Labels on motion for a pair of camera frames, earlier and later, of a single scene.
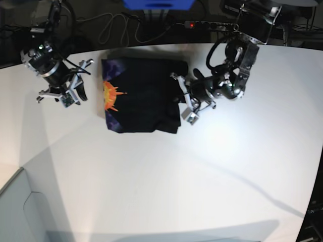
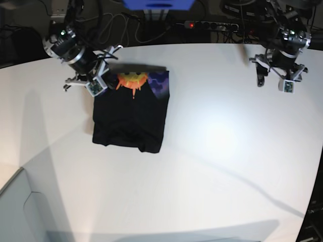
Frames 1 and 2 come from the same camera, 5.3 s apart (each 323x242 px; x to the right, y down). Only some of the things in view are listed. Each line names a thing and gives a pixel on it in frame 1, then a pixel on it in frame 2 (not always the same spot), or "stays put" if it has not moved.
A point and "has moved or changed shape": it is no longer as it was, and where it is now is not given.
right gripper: (198, 98) -> (289, 75)
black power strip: (199, 24) stays put
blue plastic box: (159, 5) stays put
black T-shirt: (141, 95) has moved or changed shape
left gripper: (64, 93) -> (95, 82)
